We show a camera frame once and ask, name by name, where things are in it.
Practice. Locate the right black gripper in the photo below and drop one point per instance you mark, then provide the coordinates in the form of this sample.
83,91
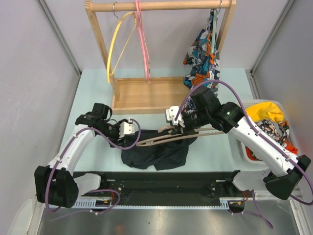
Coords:
178,129

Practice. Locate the colourful patterned shorts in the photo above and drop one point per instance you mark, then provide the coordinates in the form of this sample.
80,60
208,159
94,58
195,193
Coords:
204,65

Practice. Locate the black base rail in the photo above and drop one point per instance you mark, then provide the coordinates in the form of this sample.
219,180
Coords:
169,189

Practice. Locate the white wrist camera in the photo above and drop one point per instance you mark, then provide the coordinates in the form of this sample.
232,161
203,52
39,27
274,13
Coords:
126,127
171,114

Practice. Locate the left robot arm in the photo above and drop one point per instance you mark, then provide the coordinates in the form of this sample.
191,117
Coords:
55,183

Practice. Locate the beige plastic hanger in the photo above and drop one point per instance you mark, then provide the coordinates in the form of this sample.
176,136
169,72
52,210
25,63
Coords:
200,132

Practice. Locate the orange garment in basket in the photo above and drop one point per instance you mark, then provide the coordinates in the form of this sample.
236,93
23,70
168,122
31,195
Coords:
291,149

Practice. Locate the yellow plastic hanger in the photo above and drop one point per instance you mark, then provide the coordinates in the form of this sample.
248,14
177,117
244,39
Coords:
111,71

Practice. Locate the mint green hanger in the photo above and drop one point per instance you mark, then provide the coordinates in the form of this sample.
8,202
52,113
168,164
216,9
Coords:
214,27

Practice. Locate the wooden clothes rack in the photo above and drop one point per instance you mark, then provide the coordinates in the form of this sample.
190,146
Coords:
134,95

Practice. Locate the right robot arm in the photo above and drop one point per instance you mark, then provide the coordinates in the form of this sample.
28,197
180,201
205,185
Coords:
224,117

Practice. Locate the dark navy shorts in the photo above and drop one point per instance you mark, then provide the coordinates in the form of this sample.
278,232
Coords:
162,156

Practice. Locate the pink plastic hanger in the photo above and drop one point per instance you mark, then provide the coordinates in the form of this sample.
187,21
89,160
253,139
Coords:
142,40

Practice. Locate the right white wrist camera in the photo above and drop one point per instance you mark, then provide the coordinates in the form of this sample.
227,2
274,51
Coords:
171,114

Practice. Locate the patterned garment in basket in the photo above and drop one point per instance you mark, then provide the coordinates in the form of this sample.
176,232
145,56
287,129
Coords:
278,131

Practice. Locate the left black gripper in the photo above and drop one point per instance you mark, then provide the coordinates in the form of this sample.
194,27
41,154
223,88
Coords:
120,142

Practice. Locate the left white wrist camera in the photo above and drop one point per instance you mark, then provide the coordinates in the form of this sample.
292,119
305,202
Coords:
126,127

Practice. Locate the yellow garment in basket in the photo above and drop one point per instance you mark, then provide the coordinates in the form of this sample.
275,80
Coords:
265,110

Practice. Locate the white laundry basket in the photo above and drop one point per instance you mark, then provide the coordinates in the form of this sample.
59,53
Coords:
263,131

